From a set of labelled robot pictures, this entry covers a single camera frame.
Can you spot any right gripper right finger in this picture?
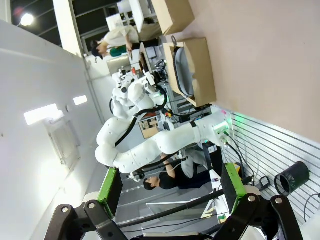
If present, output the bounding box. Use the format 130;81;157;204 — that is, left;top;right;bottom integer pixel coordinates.
217;162;303;240

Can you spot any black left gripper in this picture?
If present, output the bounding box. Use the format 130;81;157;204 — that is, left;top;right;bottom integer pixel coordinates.
152;66;168;83

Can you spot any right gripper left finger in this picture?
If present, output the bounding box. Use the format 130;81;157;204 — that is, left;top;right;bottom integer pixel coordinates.
47;166;126;240

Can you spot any grey Campus pencil case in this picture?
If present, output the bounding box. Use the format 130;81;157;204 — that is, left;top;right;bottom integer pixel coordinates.
171;35;199;97

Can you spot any large open cardboard box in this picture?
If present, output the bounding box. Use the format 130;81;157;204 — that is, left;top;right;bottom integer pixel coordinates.
162;37;218;109

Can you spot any cardboard box with navy bag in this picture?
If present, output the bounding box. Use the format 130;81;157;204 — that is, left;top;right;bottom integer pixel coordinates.
151;0;196;36

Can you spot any white storage box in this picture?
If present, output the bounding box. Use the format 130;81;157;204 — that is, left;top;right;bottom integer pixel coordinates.
106;15;124;32

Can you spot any small black square device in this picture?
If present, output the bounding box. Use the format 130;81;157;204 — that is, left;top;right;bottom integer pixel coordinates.
259;176;270;190

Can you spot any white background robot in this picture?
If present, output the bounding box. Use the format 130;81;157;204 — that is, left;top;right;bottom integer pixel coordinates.
111;69;135;101

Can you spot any person in white sweater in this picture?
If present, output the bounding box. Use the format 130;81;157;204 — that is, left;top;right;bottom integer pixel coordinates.
91;24;141;60

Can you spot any person in black shirt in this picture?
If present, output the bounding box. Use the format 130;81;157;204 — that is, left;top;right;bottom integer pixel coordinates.
143;147;208;192

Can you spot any white board panel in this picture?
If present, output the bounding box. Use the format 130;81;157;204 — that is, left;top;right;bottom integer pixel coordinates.
128;0;146;33

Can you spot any white ceiling air vent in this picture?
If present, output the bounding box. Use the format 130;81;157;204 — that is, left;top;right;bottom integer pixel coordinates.
44;119;81;166

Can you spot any black mesh pen cup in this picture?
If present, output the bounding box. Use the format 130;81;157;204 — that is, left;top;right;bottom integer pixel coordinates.
274;161;311;196

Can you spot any white ceiling light panel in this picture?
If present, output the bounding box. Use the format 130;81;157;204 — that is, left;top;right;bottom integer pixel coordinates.
73;94;88;106
23;103;60;126

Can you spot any round ceiling lamp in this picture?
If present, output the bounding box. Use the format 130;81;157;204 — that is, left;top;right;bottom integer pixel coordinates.
19;12;35;27

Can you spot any thick black cable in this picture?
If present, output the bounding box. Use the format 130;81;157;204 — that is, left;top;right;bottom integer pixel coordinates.
116;189;226;228

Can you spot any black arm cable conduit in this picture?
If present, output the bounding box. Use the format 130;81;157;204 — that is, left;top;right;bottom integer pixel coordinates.
109;86;169;148

